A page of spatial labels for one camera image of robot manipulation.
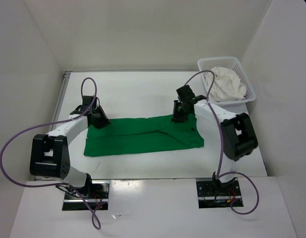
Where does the white plastic basket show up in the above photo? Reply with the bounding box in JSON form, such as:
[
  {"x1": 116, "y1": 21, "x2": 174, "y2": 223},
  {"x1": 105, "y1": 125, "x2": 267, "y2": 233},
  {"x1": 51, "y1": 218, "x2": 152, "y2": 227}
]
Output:
[{"x1": 198, "y1": 57, "x2": 256, "y2": 106}]

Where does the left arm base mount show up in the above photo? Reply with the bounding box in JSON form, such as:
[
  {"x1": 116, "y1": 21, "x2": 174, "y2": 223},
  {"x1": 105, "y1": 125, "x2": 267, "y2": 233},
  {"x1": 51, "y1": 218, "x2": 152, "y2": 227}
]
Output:
[{"x1": 59, "y1": 180, "x2": 110, "y2": 211}]

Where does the white t shirt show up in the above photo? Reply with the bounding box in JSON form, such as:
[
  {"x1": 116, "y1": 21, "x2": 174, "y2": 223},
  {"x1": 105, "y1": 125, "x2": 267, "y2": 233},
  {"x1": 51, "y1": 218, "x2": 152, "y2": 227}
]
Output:
[{"x1": 209, "y1": 67, "x2": 247, "y2": 102}]

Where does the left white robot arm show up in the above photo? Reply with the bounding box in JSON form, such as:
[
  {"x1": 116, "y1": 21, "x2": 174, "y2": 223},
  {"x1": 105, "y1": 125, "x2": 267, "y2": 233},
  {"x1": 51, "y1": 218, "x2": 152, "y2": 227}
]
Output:
[{"x1": 30, "y1": 106, "x2": 110, "y2": 198}]

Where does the green t shirt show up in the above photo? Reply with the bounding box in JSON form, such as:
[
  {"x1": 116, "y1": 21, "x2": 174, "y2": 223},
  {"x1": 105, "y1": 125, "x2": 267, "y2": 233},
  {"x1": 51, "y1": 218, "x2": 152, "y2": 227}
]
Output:
[{"x1": 84, "y1": 115, "x2": 204, "y2": 157}]

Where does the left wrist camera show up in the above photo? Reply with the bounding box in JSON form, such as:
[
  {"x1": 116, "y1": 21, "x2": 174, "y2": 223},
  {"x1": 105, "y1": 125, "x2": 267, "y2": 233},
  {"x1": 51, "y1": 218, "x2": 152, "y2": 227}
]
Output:
[{"x1": 81, "y1": 96, "x2": 99, "y2": 111}]

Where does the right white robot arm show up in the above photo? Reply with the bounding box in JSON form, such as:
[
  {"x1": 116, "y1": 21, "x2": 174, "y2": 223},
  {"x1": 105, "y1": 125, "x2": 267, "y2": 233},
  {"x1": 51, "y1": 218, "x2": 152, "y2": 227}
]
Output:
[{"x1": 171, "y1": 99, "x2": 258, "y2": 195}]

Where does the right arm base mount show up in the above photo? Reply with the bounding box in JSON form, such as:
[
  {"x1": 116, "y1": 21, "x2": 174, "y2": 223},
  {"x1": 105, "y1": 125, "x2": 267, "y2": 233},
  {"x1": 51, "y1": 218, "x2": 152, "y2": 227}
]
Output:
[{"x1": 196, "y1": 178, "x2": 244, "y2": 209}]

